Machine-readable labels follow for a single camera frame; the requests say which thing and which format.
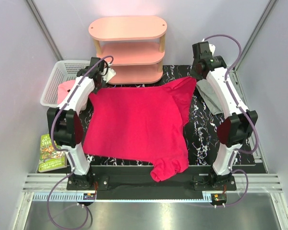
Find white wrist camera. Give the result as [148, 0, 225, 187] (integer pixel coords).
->
[103, 68, 116, 83]
[208, 43, 216, 57]

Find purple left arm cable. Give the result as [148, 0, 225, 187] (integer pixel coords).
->
[47, 55, 115, 228]

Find pink three-tier shelf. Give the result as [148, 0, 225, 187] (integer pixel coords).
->
[88, 16, 167, 85]

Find green treehouse book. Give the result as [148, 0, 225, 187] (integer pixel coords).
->
[38, 134, 67, 173]

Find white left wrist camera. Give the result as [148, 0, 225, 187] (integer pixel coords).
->
[103, 68, 116, 83]

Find light pink cloth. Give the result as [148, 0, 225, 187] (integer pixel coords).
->
[57, 80, 75, 104]

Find grey folded t-shirt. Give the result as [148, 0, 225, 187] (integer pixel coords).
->
[197, 71, 244, 115]

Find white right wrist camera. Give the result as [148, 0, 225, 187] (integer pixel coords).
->
[208, 43, 216, 57]

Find white plastic basket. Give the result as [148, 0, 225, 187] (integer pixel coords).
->
[40, 60, 90, 107]

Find aluminium frame rail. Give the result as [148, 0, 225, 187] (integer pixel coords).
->
[23, 173, 282, 205]

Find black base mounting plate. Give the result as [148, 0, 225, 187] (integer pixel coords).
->
[67, 166, 237, 201]

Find red t-shirt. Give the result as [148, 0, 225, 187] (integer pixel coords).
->
[83, 77, 196, 182]

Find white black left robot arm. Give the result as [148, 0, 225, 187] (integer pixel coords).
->
[47, 56, 115, 190]

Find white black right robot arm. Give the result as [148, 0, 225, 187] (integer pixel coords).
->
[191, 41, 258, 190]

